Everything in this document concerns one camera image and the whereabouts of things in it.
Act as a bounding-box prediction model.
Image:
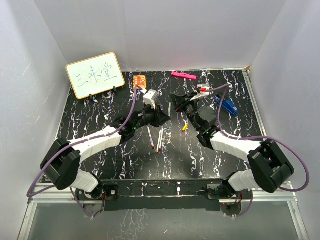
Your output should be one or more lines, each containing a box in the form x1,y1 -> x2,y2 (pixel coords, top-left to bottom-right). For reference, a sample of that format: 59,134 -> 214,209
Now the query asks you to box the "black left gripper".
133,102 -> 171,131

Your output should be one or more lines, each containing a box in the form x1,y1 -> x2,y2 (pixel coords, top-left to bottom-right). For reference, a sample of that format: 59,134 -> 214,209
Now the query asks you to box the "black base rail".
75,179 -> 251,211

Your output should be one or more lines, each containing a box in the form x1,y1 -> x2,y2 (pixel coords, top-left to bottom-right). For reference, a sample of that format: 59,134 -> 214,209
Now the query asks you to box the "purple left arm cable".
26,86 -> 148,221

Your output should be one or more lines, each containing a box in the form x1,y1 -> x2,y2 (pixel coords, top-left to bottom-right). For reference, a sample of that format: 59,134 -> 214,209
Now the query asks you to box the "pink plastic clip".
171,71 -> 197,80

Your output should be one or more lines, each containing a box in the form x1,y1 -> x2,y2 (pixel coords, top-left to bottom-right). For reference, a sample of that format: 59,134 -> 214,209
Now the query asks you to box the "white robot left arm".
40,104 -> 171,200

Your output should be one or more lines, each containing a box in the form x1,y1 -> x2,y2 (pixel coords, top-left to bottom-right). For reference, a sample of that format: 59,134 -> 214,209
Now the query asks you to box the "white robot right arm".
170,93 -> 295,199

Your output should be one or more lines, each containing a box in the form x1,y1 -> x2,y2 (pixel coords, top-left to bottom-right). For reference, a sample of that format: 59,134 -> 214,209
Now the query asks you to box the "yellow pen cap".
182,124 -> 188,132

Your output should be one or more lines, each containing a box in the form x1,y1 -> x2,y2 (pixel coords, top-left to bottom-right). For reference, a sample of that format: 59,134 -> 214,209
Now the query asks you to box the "blue clamp tool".
213,95 -> 239,116

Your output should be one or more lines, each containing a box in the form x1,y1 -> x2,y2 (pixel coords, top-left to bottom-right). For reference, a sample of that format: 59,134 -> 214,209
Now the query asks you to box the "purple-tipped white pen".
158,127 -> 164,152

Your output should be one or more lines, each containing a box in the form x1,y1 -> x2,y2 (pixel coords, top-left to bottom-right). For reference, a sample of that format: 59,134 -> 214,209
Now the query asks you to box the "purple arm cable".
207,83 -> 311,218
26,86 -> 148,221

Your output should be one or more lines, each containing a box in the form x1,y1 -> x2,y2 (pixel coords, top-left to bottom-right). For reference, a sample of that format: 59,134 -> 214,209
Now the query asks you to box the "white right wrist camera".
191,83 -> 211,101

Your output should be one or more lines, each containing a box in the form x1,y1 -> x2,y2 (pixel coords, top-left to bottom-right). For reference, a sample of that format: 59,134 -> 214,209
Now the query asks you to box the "green-tipped white pen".
167,100 -> 172,117

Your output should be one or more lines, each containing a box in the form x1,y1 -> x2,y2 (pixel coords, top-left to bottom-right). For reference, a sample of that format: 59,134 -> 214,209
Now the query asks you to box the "small wooden-framed whiteboard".
65,52 -> 126,100

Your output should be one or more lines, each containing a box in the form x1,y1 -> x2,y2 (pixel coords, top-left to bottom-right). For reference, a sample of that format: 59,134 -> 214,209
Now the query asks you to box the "red-tipped white pen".
147,126 -> 155,149

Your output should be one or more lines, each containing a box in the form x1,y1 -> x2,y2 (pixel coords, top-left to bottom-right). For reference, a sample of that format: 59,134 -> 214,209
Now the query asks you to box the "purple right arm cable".
207,83 -> 311,218

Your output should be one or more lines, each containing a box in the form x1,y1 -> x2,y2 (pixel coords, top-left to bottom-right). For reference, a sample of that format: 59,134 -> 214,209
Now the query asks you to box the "aluminium frame rail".
242,68 -> 309,240

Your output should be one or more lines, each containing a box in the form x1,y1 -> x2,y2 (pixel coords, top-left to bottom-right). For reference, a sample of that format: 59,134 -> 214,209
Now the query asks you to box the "yellow-tipped white pen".
156,129 -> 162,153

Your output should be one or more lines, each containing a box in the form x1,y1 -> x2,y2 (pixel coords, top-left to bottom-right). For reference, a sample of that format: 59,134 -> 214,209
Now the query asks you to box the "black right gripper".
170,92 -> 201,132

